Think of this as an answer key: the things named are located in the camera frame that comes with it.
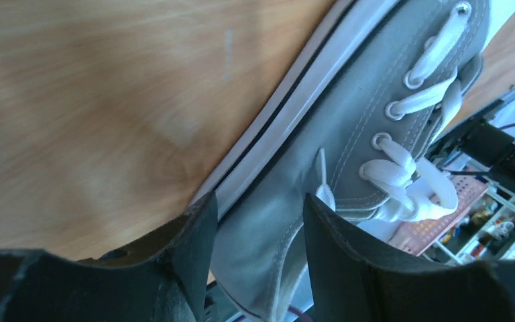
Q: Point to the white shoelace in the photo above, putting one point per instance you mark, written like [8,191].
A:
[387,104]

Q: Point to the grey canvas sneaker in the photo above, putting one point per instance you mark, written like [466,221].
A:
[259,253]

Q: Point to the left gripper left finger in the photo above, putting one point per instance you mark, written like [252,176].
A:
[161,276]

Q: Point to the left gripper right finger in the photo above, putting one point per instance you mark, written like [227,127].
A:
[356,277]

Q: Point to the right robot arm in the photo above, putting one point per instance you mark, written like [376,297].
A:
[488,145]

